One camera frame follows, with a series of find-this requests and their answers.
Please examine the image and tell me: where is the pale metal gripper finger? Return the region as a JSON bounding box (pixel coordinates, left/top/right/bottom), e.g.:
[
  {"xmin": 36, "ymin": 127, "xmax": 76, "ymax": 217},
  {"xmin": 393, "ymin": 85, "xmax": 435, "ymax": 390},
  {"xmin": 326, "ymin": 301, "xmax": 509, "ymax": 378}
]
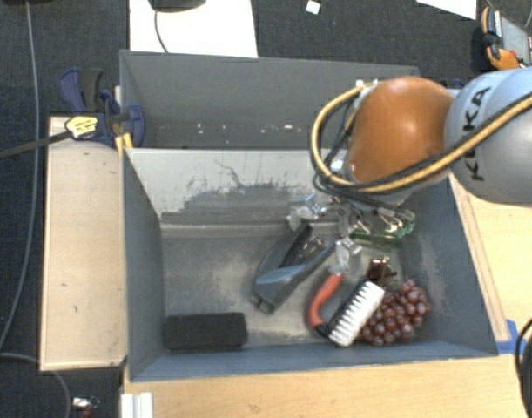
[
  {"xmin": 333, "ymin": 238, "xmax": 363, "ymax": 275},
  {"xmin": 286, "ymin": 201, "xmax": 326, "ymax": 231}
]

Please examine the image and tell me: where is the dark brown small box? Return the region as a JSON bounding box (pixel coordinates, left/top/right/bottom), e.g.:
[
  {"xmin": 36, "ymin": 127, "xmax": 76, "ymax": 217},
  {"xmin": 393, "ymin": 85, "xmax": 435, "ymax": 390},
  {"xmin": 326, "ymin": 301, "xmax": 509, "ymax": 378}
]
[{"xmin": 368, "ymin": 256, "xmax": 398, "ymax": 285}]

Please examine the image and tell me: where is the grey and black stapler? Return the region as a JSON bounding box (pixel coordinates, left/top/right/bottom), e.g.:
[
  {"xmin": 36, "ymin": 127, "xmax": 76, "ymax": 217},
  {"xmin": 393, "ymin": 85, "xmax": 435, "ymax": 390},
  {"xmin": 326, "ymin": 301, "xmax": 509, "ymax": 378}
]
[{"xmin": 250, "ymin": 222, "xmax": 339, "ymax": 316}]

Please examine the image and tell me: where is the red toy grape bunch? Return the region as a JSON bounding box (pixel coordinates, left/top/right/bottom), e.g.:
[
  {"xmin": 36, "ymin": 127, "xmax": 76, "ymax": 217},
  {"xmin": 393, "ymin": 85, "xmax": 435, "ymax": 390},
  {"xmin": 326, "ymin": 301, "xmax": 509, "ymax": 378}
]
[{"xmin": 359, "ymin": 279, "xmax": 433, "ymax": 348}]

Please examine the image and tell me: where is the grey metal bin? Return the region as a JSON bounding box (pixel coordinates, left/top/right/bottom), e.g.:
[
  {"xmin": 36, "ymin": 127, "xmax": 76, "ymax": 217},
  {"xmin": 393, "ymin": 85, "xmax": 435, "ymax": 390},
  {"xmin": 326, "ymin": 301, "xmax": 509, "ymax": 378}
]
[{"xmin": 118, "ymin": 49, "xmax": 500, "ymax": 383}]

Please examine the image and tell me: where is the black sponge block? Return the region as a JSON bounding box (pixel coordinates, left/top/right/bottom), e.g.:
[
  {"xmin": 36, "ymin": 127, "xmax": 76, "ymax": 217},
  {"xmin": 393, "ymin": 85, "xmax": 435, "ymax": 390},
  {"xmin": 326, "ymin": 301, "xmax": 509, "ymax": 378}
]
[{"xmin": 162, "ymin": 312, "xmax": 249, "ymax": 352}]

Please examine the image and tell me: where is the pale wood flat board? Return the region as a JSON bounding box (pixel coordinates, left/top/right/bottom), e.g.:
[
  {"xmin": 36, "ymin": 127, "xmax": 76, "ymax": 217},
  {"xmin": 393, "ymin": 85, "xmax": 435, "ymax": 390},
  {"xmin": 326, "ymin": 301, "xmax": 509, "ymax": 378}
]
[{"xmin": 38, "ymin": 115, "xmax": 130, "ymax": 372}]

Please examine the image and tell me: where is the orange-handled white bristle brush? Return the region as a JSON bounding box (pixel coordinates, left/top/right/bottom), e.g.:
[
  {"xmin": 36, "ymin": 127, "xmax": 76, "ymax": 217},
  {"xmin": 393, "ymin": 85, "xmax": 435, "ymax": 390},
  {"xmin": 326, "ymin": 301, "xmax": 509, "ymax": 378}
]
[{"xmin": 307, "ymin": 272, "xmax": 387, "ymax": 348}]

